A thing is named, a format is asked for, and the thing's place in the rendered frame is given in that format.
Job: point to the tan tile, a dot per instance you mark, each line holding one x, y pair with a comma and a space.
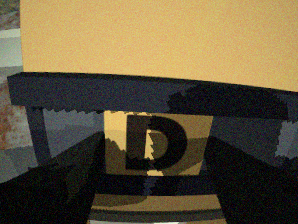
157, 144

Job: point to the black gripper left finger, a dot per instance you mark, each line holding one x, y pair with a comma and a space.
60, 191

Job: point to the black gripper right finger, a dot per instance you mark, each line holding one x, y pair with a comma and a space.
250, 191

